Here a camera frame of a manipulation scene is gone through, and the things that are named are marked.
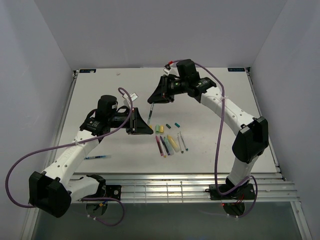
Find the dark purple pen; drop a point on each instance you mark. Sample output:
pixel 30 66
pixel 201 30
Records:
pixel 165 147

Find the mint green highlighter cap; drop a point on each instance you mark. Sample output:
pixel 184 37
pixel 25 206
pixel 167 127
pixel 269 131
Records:
pixel 157 129

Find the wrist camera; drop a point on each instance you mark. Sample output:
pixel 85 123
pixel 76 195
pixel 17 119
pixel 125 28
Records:
pixel 127 98
pixel 170 69

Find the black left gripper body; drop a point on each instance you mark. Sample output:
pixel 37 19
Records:
pixel 117 119

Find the blue corner label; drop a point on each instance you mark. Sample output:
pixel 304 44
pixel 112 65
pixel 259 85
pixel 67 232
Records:
pixel 236 69
pixel 89 71

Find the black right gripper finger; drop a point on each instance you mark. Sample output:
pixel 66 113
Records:
pixel 158 91
pixel 161 100

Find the yellow capped white marker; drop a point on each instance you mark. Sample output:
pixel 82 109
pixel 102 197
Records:
pixel 164 154

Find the blue corner label right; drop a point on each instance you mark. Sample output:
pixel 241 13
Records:
pixel 236 69

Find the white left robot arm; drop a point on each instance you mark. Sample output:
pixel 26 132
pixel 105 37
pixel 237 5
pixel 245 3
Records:
pixel 53 190

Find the green capped white marker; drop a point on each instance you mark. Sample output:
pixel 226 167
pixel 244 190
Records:
pixel 183 141

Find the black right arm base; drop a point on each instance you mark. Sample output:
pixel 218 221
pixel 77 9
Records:
pixel 244 192

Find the red gel pen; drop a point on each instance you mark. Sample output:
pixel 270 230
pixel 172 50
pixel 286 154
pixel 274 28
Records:
pixel 159 146

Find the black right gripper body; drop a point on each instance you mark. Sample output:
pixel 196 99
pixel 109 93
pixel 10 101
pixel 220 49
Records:
pixel 176 87

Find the yellow highlighter pen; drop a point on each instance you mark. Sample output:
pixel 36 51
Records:
pixel 174 145

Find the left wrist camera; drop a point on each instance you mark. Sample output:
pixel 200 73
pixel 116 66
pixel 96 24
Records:
pixel 127 98

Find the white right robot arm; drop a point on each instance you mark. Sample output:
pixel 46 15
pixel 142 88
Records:
pixel 251 133

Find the blue corner label left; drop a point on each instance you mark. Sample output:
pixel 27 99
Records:
pixel 89 71

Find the blue gel pen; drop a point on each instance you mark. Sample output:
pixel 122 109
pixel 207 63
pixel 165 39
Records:
pixel 98 157

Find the teal gel pen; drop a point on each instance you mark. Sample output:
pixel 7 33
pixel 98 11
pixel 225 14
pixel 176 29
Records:
pixel 150 113

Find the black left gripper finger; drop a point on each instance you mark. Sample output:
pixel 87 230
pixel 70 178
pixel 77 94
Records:
pixel 130 131
pixel 138 122

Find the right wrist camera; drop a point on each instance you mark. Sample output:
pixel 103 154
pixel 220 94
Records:
pixel 170 69

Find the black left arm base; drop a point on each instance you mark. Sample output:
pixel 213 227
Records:
pixel 106 191

